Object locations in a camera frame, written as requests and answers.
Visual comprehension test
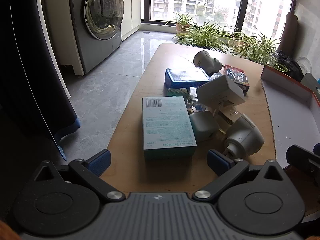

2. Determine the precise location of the grey washing machine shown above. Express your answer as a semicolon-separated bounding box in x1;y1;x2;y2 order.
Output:
67;0;125;75

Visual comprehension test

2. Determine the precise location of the orange white cardboard box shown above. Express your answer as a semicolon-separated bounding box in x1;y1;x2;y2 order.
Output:
260;65;320;169

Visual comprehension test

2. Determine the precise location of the black window frame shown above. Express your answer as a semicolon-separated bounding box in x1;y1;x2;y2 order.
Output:
140;0;300;43

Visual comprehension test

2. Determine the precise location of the white rounded charger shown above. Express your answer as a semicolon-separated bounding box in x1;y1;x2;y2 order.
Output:
189;111;220;142

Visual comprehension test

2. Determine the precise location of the white security camera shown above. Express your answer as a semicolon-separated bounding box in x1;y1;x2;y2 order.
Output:
193;50;224;74
222;114;265;158

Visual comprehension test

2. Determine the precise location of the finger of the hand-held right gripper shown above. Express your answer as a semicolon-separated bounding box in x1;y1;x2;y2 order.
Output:
286;144;320;178

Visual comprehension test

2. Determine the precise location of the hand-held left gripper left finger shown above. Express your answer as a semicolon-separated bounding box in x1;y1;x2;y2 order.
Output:
32;149;126;203

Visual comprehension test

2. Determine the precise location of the white carton box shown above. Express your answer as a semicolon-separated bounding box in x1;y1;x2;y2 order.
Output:
195;74;246;109

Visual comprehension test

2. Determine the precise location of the white electric fan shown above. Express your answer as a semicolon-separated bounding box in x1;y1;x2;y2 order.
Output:
295;56;313;77

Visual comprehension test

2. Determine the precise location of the large spider plant in pot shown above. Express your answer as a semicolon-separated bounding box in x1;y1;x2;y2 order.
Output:
174;21;242;53

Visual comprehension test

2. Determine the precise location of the red card box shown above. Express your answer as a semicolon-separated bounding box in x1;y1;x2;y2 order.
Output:
223;64;250;97

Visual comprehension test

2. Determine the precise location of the spider plant in terracotta pot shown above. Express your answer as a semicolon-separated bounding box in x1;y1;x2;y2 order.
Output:
165;12;199;36

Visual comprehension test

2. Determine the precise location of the blue plastic case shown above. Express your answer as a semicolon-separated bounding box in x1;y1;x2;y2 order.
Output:
164;67;210;90

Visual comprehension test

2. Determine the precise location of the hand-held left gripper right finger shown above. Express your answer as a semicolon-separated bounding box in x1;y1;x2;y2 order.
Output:
192;149;288;203

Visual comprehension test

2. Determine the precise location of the teal bandage box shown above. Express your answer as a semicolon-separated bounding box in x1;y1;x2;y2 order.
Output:
142;96;197;160

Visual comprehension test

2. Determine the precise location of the cream cabinet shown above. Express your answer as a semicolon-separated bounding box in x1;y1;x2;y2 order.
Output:
42;0;142;75

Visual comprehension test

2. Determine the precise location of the small teal box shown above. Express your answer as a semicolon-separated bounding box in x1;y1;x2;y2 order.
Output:
166;87;189;98

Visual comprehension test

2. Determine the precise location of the black bag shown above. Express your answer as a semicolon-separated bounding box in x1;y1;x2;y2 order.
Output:
276;51;304;80

